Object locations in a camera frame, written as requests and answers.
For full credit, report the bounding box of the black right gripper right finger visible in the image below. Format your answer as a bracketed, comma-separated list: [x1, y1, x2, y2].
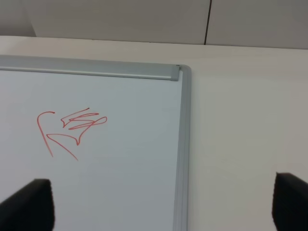
[272, 173, 308, 231]

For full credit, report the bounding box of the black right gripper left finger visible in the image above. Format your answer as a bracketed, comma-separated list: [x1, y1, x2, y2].
[0, 179, 55, 231]

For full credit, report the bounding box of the white whiteboard with aluminium frame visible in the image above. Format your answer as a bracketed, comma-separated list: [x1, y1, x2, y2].
[0, 55, 192, 231]

